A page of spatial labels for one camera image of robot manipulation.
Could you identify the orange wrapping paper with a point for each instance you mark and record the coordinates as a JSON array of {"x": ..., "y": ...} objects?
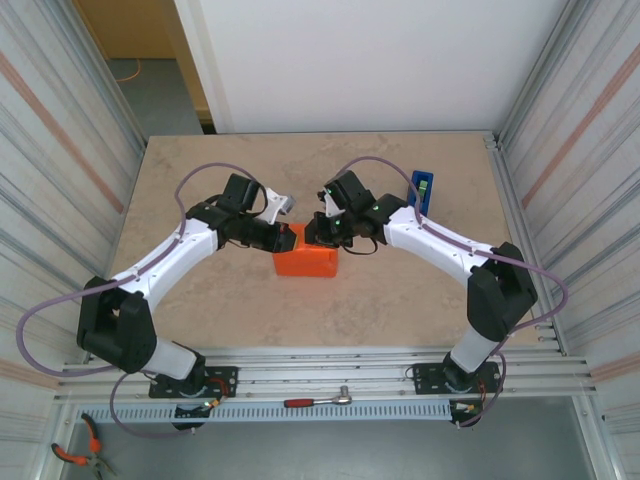
[{"x": 305, "y": 262}]

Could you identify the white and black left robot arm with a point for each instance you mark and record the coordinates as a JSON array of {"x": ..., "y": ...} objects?
[{"x": 167, "y": 265}]

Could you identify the blue tape dispenser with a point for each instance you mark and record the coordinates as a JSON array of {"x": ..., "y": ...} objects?
[{"x": 425, "y": 185}]

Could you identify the aluminium mounting rails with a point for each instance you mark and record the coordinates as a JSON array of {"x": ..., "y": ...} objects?
[{"x": 320, "y": 361}]

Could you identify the tan wooden door jamb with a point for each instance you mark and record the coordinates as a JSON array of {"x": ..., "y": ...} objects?
[{"x": 195, "y": 90}]

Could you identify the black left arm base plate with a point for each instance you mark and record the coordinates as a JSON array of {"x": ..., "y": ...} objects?
[{"x": 227, "y": 375}]

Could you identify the aluminium side rail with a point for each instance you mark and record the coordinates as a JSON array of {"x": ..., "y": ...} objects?
[{"x": 502, "y": 170}]

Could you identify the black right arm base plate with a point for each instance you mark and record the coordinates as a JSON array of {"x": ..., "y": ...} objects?
[{"x": 425, "y": 372}]

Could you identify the aluminium frame post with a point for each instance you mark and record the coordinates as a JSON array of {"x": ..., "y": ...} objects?
[
  {"x": 530, "y": 75},
  {"x": 120, "y": 100}
]

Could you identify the black electronics bracket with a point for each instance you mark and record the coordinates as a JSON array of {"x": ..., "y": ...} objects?
[
  {"x": 187, "y": 426},
  {"x": 456, "y": 410}
]

